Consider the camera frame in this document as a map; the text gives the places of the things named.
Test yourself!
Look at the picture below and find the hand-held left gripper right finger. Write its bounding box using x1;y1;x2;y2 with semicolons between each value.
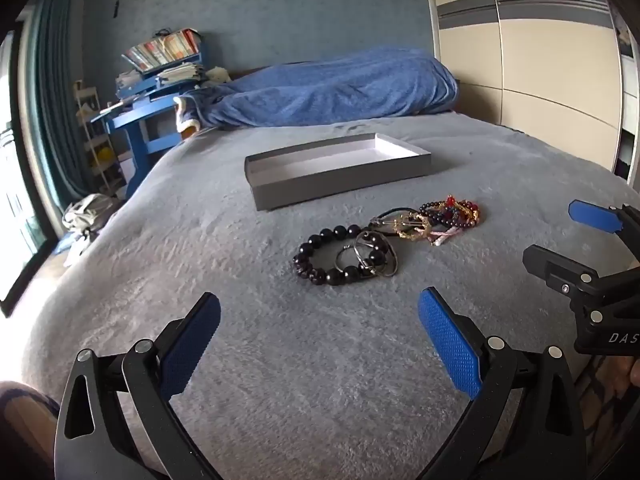
419;287;591;480

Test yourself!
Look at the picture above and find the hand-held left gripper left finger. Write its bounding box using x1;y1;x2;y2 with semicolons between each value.
54;291;222;480

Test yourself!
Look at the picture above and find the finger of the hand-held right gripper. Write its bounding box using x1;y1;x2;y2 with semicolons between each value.
522;244;640;322
568;199;640;262

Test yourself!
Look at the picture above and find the silver bangle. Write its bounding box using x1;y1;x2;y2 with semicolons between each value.
352;232;399;277

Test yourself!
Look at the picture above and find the red and gold bracelet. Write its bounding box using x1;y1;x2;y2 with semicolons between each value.
440;194;482;227

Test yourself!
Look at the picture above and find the pink woven cord bracelet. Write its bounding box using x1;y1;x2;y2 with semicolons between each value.
429;226;464;247

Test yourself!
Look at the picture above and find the dark blue bead bracelet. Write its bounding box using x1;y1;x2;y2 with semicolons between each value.
419;201;462;227

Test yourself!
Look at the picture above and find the small silver ring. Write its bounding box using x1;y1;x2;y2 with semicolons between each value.
335;245;362;274

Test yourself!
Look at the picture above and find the black bead bracelet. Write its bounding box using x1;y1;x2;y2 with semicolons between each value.
292;224;389;285

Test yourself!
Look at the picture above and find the grey cardboard box tray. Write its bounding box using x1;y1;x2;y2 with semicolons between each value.
244;133;432;212

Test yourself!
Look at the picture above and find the person's right leg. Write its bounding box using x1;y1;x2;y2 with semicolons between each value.
574;357;640;466

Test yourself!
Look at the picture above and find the person's leg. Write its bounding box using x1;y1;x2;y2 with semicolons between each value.
574;357;640;466
0;380;59;480

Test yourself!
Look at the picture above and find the grey bed cover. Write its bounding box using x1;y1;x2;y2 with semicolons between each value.
10;112;640;480

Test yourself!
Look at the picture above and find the grey bag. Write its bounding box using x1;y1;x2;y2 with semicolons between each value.
61;193;119;242

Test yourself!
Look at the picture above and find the person's left leg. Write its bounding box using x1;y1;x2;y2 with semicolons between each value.
0;380;59;480

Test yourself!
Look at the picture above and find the beige wardrobe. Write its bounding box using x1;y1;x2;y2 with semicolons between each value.
421;0;632;181

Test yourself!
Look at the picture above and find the blue desk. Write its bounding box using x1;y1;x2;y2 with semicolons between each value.
90;52;206;199

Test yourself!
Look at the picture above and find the black framed window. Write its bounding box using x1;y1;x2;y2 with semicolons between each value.
0;30;57;317

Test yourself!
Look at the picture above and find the white shelf rack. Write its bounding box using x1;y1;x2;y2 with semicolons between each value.
73;80;127;197

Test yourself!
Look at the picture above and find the stack of papers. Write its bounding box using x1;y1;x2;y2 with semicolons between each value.
116;62;209;99

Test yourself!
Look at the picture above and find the blue fleece blanket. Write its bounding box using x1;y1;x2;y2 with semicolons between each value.
174;47;459;139

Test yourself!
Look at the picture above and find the teal curtain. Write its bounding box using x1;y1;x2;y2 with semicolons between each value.
29;0;103;213

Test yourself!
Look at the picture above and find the row of books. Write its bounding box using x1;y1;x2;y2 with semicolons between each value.
122;29;204;72

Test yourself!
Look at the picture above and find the gold chain bracelet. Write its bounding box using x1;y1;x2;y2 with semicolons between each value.
392;212;434;242

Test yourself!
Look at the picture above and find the black cord hair tie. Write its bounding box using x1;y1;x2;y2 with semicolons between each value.
371;206;422;227

